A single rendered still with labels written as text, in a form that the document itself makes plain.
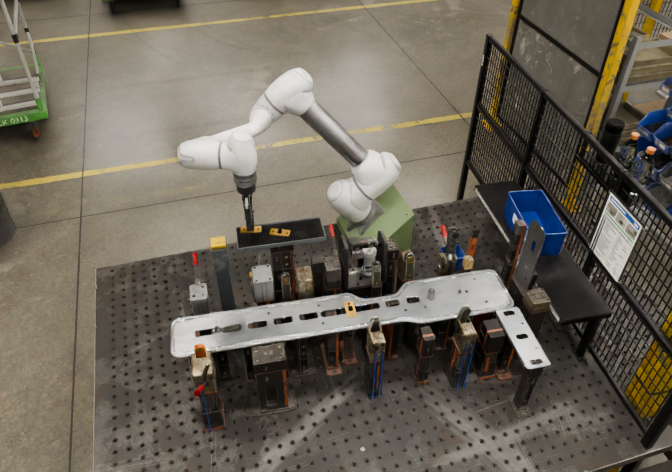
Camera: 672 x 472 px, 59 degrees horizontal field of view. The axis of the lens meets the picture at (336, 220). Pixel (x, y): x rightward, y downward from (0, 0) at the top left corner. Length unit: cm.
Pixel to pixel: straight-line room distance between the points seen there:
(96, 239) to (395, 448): 280
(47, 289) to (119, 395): 171
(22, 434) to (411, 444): 206
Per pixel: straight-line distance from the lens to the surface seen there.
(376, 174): 283
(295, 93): 264
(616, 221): 249
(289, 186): 467
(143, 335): 283
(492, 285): 259
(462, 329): 234
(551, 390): 270
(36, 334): 401
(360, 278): 257
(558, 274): 268
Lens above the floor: 282
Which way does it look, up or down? 41 degrees down
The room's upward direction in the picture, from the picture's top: 1 degrees clockwise
